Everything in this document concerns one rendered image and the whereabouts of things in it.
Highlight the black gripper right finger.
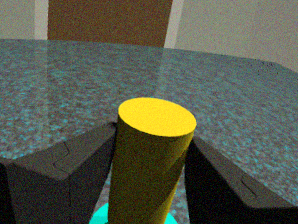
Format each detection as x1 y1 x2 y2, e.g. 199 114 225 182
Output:
184 136 298 224

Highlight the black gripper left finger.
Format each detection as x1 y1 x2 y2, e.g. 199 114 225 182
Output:
0 121 117 224

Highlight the cyan circle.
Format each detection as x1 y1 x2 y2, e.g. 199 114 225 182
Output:
89 202 177 224

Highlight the yellow cylinder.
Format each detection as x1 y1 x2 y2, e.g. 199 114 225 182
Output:
108 99 196 224

